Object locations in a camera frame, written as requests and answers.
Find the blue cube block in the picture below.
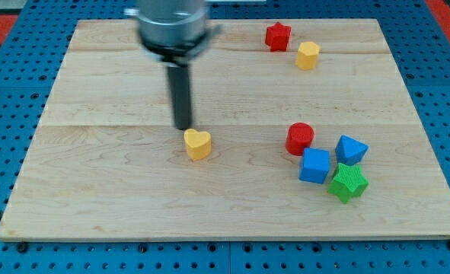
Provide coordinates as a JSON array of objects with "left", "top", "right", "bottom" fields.
[{"left": 298, "top": 148, "right": 330, "bottom": 184}]

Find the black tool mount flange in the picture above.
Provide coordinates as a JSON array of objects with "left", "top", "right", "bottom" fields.
[{"left": 139, "top": 24, "right": 222, "bottom": 66}]

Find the yellow heart block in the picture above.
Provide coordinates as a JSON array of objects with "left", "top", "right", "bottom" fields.
[{"left": 184, "top": 129, "right": 212, "bottom": 161}]

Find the yellow hexagon block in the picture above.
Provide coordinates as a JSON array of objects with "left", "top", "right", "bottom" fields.
[{"left": 295, "top": 42, "right": 321, "bottom": 70}]

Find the blue triangle block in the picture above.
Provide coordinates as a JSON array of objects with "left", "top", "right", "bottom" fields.
[{"left": 335, "top": 135, "right": 369, "bottom": 166}]

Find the red cylinder block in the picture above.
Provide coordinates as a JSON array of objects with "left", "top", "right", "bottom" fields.
[{"left": 285, "top": 123, "right": 315, "bottom": 156}]

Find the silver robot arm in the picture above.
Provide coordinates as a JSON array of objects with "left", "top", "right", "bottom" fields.
[{"left": 124, "top": 0, "right": 222, "bottom": 130}]

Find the light wooden board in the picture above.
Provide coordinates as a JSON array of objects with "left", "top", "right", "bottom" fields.
[{"left": 0, "top": 19, "right": 450, "bottom": 242}]

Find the red star block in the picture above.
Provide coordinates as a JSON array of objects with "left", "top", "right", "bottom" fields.
[{"left": 265, "top": 22, "right": 292, "bottom": 52}]

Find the green star block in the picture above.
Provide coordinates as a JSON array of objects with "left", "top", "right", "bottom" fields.
[{"left": 327, "top": 163, "right": 369, "bottom": 204}]

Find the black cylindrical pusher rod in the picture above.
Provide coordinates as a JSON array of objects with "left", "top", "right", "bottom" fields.
[{"left": 167, "top": 65, "right": 193, "bottom": 130}]

